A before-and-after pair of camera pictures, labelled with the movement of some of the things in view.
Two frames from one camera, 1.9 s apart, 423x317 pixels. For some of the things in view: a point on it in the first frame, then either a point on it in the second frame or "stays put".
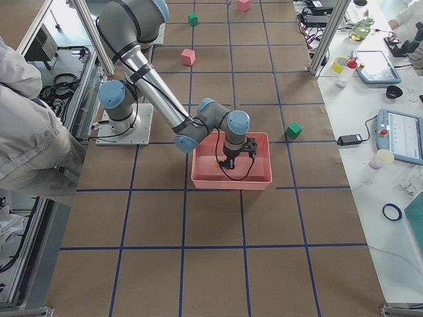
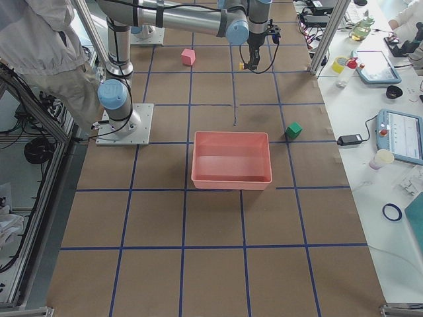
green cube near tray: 293,131 stays put
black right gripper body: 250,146 -> 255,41
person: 38,156 -> 38,41
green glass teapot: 361,30 stays put
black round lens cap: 393,92 stays put
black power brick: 349,139 stays put
